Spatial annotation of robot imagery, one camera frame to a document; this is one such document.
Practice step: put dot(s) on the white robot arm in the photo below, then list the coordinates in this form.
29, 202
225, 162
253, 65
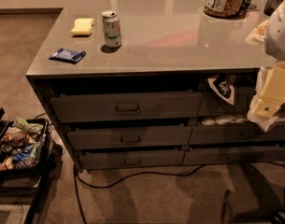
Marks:
274, 35

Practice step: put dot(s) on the grey counter cabinet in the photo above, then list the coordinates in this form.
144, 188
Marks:
166, 45

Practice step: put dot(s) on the green white soda can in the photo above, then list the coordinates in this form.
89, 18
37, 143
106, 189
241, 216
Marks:
111, 28

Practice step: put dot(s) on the grey drawer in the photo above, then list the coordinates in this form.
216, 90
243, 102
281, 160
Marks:
152, 136
222, 155
126, 106
236, 133
132, 159

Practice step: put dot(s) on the black tray of snacks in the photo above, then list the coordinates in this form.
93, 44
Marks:
24, 146

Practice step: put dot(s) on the yellow sponge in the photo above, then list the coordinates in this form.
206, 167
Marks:
83, 26

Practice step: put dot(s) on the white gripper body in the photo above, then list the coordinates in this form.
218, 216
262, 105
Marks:
279, 34

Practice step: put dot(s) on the blue snack bar wrapper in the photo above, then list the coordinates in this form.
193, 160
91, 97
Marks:
68, 56

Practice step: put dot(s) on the large jar of nuts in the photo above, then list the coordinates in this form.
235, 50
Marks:
222, 8

